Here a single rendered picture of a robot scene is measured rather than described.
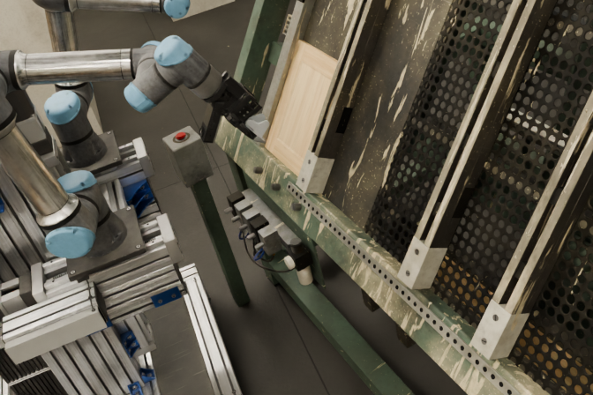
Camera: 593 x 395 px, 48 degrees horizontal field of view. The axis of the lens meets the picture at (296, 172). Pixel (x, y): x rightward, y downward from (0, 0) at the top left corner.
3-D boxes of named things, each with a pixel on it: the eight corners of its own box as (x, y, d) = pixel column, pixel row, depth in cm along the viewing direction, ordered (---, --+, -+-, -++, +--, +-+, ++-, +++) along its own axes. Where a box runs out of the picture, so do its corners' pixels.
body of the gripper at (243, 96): (265, 109, 159) (231, 78, 152) (239, 134, 160) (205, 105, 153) (255, 96, 165) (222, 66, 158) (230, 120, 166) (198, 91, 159)
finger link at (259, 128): (281, 134, 165) (258, 113, 160) (265, 151, 166) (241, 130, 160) (278, 129, 168) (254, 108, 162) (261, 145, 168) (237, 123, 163)
